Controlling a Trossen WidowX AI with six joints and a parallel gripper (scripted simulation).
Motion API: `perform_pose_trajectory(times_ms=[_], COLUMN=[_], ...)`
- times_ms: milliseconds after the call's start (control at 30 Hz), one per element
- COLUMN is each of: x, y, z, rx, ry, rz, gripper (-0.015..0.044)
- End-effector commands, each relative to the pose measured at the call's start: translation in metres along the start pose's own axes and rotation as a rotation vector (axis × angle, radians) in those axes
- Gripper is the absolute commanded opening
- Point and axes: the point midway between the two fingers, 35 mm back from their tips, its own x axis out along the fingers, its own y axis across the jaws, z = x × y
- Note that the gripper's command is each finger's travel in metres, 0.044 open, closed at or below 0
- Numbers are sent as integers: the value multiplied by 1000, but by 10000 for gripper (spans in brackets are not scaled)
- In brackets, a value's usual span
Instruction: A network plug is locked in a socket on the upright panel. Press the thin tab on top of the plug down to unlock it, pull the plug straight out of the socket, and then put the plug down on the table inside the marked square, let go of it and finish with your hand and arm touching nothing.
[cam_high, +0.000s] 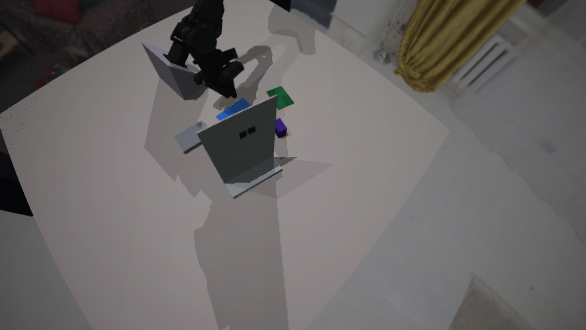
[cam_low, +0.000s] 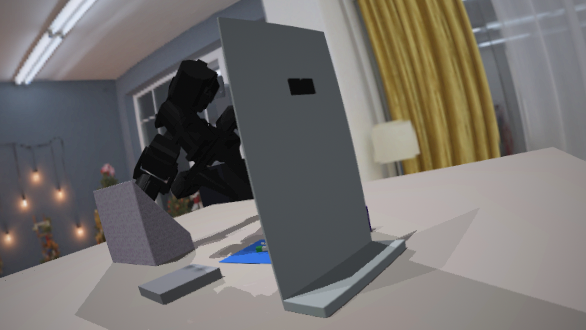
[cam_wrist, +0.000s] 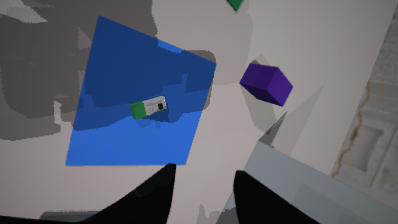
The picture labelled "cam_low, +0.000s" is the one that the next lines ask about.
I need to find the blue square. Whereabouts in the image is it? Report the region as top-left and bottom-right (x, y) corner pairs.
(221, 239), (271, 264)

